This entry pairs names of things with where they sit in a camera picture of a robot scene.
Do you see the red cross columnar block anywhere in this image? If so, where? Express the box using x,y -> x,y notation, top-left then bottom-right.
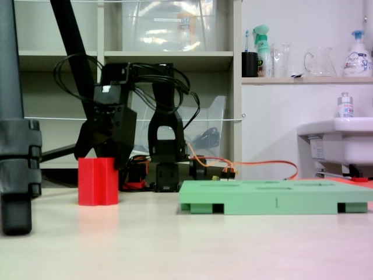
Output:
78,156 -> 119,207

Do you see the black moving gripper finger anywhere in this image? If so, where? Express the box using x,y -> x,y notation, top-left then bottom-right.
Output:
74,115 -> 113,160

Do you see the green shape sorter board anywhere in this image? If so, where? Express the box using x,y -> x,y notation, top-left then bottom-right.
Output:
178,180 -> 373,216

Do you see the thin orange wire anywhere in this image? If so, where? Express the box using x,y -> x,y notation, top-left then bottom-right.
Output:
186,142 -> 298,181

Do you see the clear plastic bin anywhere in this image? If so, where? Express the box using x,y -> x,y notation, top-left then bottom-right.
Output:
132,94 -> 228,158

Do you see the green white spray bottle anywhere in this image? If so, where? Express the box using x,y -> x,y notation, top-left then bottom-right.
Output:
252,24 -> 274,78

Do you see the red base clamp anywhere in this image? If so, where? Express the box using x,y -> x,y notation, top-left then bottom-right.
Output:
121,179 -> 148,191

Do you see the white blue soap bottle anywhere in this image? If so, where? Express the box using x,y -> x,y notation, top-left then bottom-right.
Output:
343,29 -> 373,78

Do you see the black round tripod leg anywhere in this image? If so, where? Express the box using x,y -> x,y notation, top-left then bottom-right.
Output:
49,0 -> 103,117

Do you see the grey notched tripod leg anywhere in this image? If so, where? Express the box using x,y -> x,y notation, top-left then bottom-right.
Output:
0,0 -> 43,236

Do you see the black tripod brace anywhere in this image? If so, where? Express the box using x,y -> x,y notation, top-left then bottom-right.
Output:
40,142 -> 79,163

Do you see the thin black wire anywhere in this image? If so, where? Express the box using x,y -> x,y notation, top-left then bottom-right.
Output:
53,53 -> 103,103
131,62 -> 202,138

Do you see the black clamp knob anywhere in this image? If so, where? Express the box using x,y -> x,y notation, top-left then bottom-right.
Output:
189,159 -> 208,181

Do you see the beige shelf unit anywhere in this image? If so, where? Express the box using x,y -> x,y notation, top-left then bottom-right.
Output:
13,0 -> 242,190

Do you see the black cup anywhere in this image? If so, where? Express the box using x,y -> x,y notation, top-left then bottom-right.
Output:
241,51 -> 259,78

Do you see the clear sanitizer bottle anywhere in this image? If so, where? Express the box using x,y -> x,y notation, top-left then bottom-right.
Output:
337,92 -> 355,119

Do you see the clear plastic storage box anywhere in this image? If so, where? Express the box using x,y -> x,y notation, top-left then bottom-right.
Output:
121,0 -> 218,53

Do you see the glass beaker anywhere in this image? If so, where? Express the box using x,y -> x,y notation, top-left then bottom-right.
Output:
270,43 -> 293,78

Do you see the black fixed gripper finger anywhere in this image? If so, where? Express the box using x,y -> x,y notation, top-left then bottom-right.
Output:
113,127 -> 138,172

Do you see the glass pitcher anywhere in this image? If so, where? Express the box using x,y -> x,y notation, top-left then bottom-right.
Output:
304,46 -> 338,78

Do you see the white sink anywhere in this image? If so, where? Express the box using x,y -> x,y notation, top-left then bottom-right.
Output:
296,116 -> 373,176

